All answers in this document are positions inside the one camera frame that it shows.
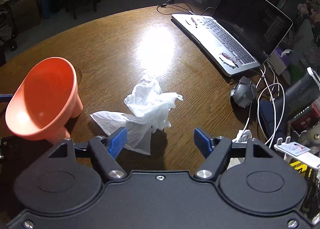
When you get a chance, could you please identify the pink flowers in vase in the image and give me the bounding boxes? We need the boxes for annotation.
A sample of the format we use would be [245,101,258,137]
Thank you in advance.
[297,0,319,29]

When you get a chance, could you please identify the cardboard box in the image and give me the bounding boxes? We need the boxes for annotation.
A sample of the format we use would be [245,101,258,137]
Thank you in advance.
[11,0,41,33]

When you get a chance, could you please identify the white phone stand with card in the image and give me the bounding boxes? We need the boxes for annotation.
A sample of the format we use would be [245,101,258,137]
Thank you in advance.
[274,136,320,170]

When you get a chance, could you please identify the orange plastic bowl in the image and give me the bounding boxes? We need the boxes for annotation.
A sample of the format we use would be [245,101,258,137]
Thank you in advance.
[5,57,83,144]

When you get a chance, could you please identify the grey computer mouse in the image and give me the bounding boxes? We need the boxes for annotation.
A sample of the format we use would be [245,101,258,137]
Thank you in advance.
[230,76,257,108]

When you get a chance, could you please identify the white paper towel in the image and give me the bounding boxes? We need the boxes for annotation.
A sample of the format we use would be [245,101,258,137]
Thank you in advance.
[90,76,183,156]

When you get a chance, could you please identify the silver open laptop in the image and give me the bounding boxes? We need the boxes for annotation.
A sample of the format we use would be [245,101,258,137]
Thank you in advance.
[171,0,293,77]

